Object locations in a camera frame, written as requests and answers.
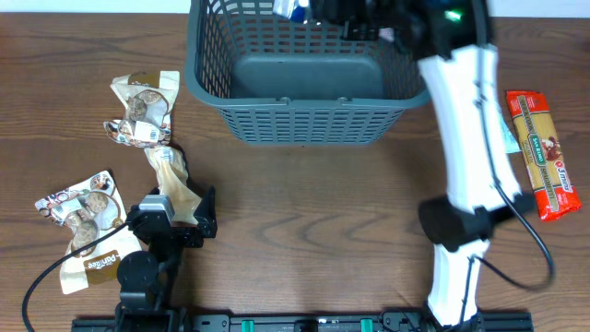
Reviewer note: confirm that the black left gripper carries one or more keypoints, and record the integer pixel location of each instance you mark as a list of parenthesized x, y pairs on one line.
[(206, 228)]

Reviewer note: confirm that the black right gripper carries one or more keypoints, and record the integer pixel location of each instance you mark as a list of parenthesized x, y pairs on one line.
[(356, 31)]

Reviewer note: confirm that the beige snack bag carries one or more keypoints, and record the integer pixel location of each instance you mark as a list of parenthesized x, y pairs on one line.
[(172, 178)]

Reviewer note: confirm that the Kleenex tissue multipack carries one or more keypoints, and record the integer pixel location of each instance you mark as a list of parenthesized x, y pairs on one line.
[(297, 11)]

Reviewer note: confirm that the Panibee cookie bag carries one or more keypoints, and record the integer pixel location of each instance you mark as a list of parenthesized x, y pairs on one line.
[(91, 210)]

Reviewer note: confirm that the beige cookie bag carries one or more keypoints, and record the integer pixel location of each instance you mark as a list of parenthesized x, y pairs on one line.
[(148, 99)]

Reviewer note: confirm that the mint green snack packet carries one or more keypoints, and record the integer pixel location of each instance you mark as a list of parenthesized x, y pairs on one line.
[(510, 143)]

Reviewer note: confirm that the San Remo spaghetti packet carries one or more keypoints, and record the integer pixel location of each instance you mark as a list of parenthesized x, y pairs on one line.
[(537, 137)]

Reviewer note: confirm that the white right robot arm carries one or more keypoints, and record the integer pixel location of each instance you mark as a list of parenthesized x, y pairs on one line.
[(452, 45)]

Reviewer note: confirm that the grey plastic basket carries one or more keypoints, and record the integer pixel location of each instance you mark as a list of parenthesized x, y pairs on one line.
[(276, 82)]

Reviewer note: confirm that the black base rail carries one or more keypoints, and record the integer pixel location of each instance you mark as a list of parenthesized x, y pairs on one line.
[(388, 321)]

